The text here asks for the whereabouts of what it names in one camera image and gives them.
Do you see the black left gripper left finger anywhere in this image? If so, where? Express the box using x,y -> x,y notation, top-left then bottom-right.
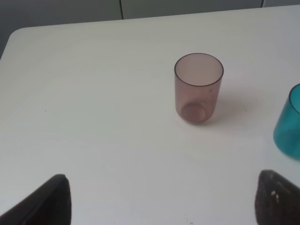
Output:
0,174 -> 72,225

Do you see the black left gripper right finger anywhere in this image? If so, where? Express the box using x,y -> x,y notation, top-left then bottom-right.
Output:
255,170 -> 300,225

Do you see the teal translucent plastic cup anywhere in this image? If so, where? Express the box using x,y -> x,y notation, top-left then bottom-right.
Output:
273,84 -> 300,159

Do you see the pink translucent plastic cup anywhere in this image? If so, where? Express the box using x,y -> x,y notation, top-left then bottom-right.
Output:
174,53 -> 224,124

